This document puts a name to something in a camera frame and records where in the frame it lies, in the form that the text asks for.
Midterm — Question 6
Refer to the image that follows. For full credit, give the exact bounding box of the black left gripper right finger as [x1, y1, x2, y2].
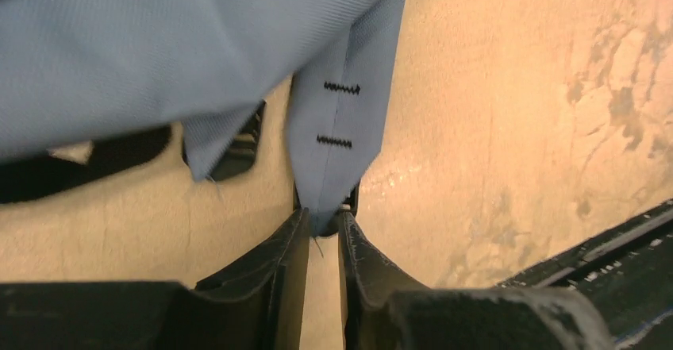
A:
[337, 212, 615, 349]

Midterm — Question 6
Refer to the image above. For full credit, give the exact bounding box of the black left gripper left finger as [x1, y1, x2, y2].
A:
[1, 210, 310, 349]

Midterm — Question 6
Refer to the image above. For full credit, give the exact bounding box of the blue student backpack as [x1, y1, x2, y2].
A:
[1, 0, 405, 236]

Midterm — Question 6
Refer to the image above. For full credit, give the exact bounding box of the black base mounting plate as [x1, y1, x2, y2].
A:
[499, 200, 672, 349]

